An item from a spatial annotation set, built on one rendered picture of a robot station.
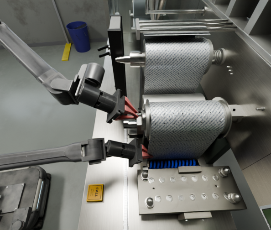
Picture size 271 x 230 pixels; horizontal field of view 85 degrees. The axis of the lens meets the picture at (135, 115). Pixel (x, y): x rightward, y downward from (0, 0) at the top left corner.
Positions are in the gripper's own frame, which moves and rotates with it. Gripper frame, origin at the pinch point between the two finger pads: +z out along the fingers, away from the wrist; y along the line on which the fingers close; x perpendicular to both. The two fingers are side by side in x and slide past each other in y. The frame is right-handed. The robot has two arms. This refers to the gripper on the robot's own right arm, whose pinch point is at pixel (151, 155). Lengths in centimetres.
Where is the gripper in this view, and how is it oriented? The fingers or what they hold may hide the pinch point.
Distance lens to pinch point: 65.2
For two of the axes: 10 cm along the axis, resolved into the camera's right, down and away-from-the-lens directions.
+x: 5.0, -5.5, -6.7
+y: 0.4, 7.9, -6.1
